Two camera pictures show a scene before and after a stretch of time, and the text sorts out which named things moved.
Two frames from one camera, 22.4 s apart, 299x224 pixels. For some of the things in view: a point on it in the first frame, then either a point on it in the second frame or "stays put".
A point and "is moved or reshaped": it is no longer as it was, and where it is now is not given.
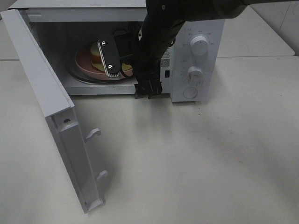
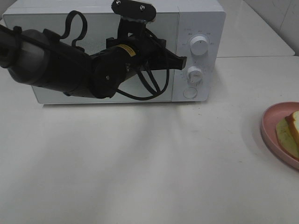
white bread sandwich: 97,60 is moved or reshaped
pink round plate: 83,59 is moved or reshaped
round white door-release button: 190,93 stays put
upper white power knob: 199,46 stays put
